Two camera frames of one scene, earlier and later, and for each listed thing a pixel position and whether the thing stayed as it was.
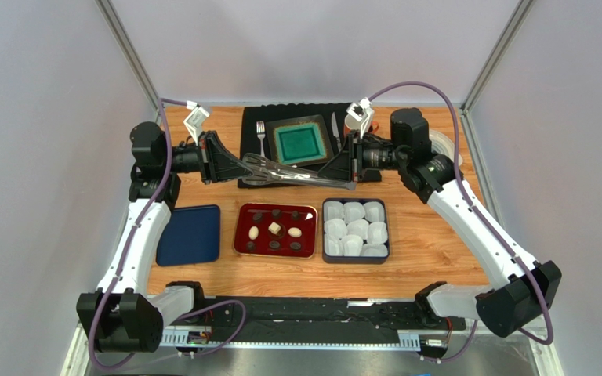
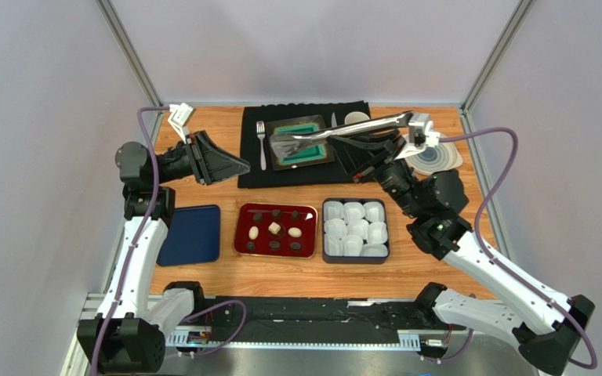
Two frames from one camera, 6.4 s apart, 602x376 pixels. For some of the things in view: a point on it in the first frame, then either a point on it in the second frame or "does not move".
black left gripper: (215, 163) does not move
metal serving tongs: (263, 170) to (284, 145)
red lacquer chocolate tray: (276, 230) does not move
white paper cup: (333, 246) does not move
